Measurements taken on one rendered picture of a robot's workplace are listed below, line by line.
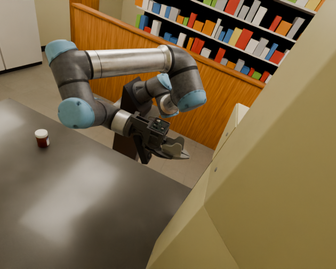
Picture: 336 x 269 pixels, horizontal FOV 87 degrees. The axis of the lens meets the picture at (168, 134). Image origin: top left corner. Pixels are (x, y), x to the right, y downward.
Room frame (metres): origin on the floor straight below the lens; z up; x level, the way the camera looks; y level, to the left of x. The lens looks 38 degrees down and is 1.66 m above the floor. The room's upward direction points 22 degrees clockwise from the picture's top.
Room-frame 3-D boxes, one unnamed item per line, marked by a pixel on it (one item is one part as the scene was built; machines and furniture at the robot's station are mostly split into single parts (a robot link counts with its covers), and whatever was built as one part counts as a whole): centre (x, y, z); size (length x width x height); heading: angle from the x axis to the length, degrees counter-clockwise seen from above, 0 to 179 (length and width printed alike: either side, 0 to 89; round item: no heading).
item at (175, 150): (0.40, -0.04, 1.30); 0.09 x 0.03 x 0.06; 85
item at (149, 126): (0.42, 0.06, 1.31); 0.12 x 0.08 x 0.09; 85
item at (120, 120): (0.43, 0.14, 1.30); 0.08 x 0.05 x 0.08; 175
